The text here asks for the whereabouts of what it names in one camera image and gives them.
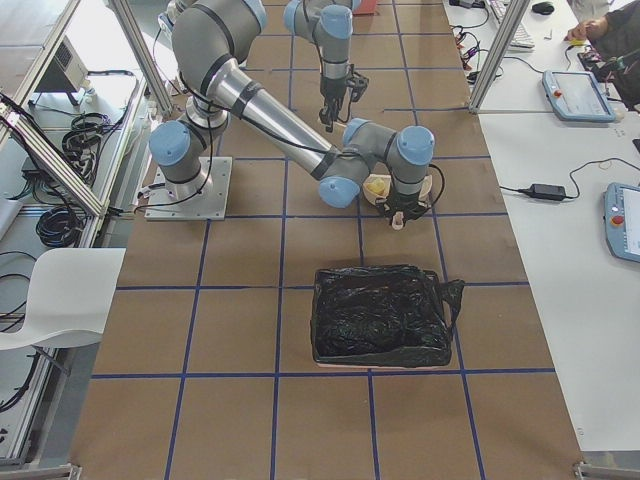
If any beige plastic dustpan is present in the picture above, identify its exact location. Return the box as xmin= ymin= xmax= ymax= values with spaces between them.
xmin=360 ymin=173 xmax=435 ymax=207

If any blue teach pendant lower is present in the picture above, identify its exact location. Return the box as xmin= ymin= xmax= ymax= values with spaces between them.
xmin=603 ymin=183 xmax=639 ymax=262

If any aluminium frame post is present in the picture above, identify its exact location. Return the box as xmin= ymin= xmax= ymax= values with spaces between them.
xmin=467 ymin=0 xmax=526 ymax=115

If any white chair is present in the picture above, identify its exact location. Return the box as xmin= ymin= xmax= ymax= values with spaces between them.
xmin=1 ymin=248 xmax=126 ymax=350

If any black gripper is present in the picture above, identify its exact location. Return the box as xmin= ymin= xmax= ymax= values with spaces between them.
xmin=319 ymin=67 xmax=369 ymax=125
xmin=375 ymin=192 xmax=429 ymax=224

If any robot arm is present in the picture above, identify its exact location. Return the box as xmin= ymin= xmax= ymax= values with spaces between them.
xmin=283 ymin=1 xmax=369 ymax=133
xmin=149 ymin=1 xmax=435 ymax=229

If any white keyboard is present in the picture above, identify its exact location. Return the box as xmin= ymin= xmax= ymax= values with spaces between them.
xmin=487 ymin=0 xmax=535 ymax=52

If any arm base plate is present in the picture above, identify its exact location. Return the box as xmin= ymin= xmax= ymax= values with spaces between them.
xmin=144 ymin=157 xmax=233 ymax=221

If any pale bread chunk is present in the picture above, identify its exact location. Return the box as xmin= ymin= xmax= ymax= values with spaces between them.
xmin=364 ymin=177 xmax=387 ymax=197

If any blue teach pendant upper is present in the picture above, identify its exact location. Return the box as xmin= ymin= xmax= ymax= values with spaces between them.
xmin=541 ymin=70 xmax=616 ymax=123

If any bin with black trash bag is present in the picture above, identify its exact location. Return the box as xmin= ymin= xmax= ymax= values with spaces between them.
xmin=310 ymin=264 xmax=465 ymax=368

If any black power adapter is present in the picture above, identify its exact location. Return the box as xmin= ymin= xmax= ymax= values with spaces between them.
xmin=517 ymin=183 xmax=568 ymax=201

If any person at desk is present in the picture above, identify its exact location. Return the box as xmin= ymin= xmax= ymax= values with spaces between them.
xmin=565 ymin=1 xmax=639 ymax=109

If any blue teach pendant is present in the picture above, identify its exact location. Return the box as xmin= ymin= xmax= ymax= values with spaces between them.
xmin=603 ymin=183 xmax=639 ymax=262
xmin=541 ymin=70 xmax=616 ymax=123

